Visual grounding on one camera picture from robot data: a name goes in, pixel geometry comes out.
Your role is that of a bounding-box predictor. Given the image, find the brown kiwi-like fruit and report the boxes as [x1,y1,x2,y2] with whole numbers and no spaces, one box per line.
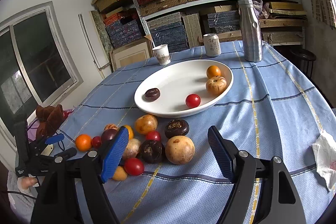
[122,138,141,160]

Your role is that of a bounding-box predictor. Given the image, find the dark red plum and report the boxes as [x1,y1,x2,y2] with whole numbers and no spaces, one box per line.
[101,128,118,143]

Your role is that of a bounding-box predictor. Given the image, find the yellow-orange persimmon fruit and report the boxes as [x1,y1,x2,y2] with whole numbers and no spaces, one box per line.
[123,124,134,139]

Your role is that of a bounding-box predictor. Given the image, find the small speckled tan fruit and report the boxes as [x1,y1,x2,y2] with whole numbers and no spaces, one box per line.
[104,123,118,131]

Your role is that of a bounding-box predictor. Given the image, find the red cherry tomato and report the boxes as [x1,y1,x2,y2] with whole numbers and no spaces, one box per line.
[91,136,102,149]
[124,157,144,176]
[185,94,201,109]
[146,131,161,141]

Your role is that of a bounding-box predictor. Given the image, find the large orange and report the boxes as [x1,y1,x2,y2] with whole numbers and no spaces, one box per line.
[75,134,92,152]

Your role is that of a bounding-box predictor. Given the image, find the small tan longan fruit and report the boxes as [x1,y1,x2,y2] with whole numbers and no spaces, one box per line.
[112,166,128,181]

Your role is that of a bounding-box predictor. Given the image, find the dark mangosteen hidden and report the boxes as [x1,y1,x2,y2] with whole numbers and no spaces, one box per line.
[139,140,167,164]

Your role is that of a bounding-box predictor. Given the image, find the tan round pear large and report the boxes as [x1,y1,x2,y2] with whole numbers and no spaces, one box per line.
[165,136,195,165]

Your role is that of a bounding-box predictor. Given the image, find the dark brown mangosteen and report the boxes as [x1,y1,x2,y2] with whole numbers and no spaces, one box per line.
[165,119,190,139]
[144,88,161,102]

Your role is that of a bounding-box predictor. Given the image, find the striped small apple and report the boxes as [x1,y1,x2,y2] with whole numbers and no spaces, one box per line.
[206,76,227,96]

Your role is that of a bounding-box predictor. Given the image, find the small orange tomato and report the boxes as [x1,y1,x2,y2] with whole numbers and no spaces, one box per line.
[206,65,222,79]

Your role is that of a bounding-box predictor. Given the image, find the red cherry tomato front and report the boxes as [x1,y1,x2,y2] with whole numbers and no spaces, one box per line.
[124,157,144,176]

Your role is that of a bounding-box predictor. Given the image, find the grey sleeved left forearm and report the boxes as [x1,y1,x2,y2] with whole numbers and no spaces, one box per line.
[7,171,36,223]

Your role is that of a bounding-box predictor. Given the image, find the person's left hand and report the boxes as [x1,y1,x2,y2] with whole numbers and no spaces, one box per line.
[17,176,38,191]

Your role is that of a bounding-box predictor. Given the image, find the brown plush toy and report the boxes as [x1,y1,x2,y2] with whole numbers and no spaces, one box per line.
[36,105,72,139]

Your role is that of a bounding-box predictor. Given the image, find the large white oval plate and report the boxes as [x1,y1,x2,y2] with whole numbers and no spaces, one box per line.
[134,60,234,118]

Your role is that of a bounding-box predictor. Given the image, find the wooden framed panel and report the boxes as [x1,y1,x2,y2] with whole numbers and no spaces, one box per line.
[109,35,153,71]

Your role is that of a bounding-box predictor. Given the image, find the crumpled white tissue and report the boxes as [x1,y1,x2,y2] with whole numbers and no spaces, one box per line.
[311,130,335,191]

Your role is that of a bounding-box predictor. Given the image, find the white paper cup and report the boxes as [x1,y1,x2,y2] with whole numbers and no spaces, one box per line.
[153,44,171,65]

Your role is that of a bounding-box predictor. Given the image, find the white beverage can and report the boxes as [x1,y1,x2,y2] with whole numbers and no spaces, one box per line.
[203,34,222,57]

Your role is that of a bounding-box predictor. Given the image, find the silver metal bottle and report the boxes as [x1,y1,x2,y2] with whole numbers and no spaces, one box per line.
[238,0,262,63]

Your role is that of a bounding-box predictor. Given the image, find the black round stool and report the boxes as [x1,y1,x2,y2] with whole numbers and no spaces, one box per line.
[291,48,317,78]

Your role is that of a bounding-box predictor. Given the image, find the pink crumpled cloth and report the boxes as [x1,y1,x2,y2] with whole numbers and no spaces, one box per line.
[252,0,270,19]

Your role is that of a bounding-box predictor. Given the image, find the black cable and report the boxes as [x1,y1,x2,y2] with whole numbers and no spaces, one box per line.
[6,190,38,200]

